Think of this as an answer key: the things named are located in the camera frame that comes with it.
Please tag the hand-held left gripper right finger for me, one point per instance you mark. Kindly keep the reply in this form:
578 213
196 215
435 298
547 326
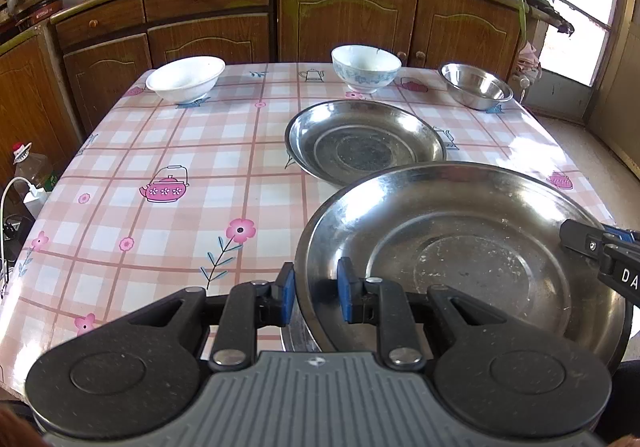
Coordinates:
346 289

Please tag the large scratched steel plate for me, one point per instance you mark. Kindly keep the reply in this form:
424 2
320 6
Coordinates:
475 267

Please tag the pink checked tablecloth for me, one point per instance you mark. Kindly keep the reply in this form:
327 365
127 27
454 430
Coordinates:
150 252

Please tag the red stove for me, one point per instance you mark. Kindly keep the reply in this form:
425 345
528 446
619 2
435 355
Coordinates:
40 13

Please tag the small steel plate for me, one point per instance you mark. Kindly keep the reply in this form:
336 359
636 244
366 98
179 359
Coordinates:
365 147

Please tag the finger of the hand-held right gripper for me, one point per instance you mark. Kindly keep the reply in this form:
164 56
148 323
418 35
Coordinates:
580 237

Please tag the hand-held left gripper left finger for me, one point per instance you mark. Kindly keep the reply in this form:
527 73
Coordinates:
288 294

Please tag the steel bowl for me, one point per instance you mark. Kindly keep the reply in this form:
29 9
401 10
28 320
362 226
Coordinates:
477 87

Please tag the cooking oil bottle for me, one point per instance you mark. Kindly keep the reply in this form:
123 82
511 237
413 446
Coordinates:
32 169

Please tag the plain white bowl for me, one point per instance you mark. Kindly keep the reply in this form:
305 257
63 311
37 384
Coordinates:
185 77

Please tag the blue patterned white bowl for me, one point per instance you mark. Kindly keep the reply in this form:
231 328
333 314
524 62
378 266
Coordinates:
365 64

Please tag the pink hanging cloth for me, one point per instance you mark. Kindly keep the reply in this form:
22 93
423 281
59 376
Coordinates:
529 59

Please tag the green scallion leaf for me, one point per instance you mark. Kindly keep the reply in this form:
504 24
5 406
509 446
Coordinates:
522 7

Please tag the wooden kitchen cabinet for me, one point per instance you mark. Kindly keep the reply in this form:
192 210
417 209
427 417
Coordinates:
340 17

